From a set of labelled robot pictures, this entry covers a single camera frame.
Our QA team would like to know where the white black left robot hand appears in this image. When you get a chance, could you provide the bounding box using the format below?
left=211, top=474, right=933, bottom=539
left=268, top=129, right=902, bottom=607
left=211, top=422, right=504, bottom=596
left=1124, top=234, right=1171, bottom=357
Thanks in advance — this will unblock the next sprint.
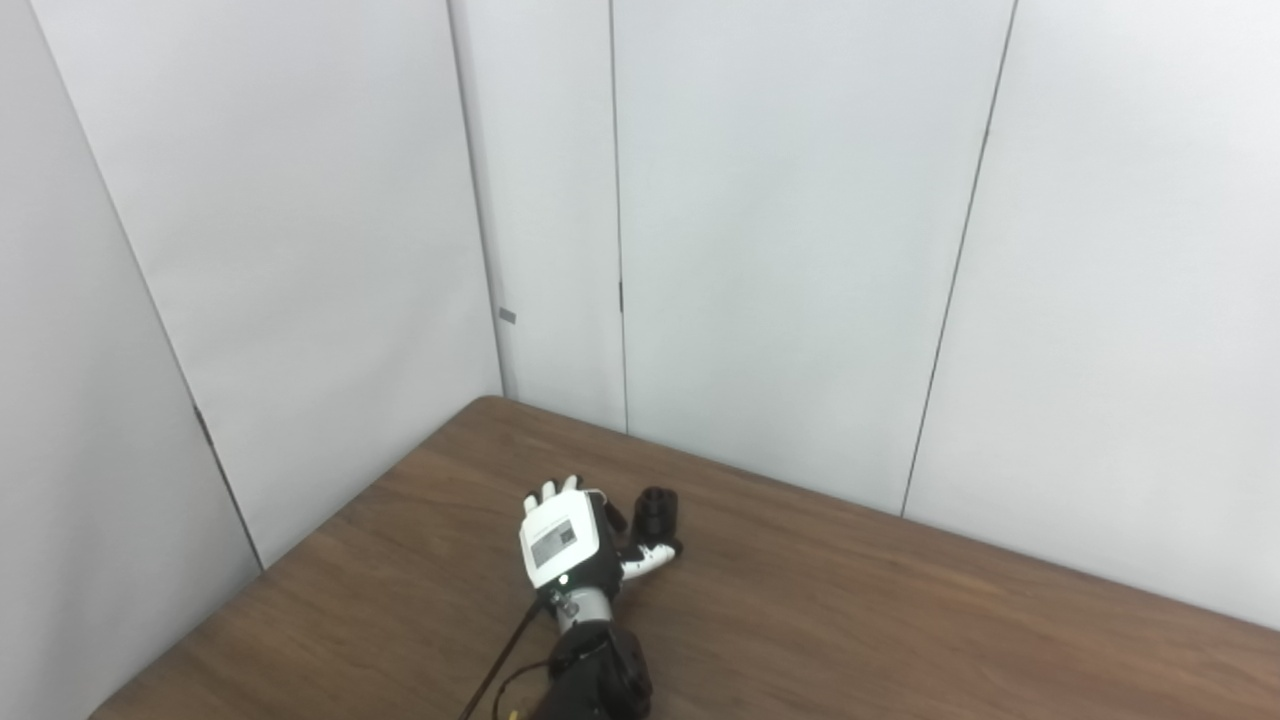
left=517, top=475, right=685, bottom=602

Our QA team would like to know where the black plastic holder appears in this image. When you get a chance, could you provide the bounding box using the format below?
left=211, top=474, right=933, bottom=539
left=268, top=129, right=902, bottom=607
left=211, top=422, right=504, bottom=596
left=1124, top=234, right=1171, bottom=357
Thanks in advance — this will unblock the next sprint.
left=634, top=486, right=682, bottom=549

